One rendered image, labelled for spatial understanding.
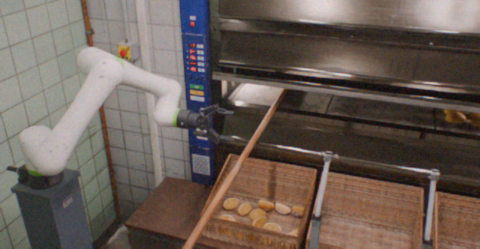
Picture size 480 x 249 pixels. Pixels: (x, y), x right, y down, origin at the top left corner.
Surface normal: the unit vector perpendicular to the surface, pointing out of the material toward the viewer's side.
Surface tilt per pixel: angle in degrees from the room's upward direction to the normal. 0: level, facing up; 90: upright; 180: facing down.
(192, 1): 90
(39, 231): 90
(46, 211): 90
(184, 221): 0
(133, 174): 90
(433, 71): 70
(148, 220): 0
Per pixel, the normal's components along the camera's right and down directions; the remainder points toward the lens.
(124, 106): -0.34, 0.42
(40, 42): 0.94, 0.15
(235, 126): -0.33, 0.09
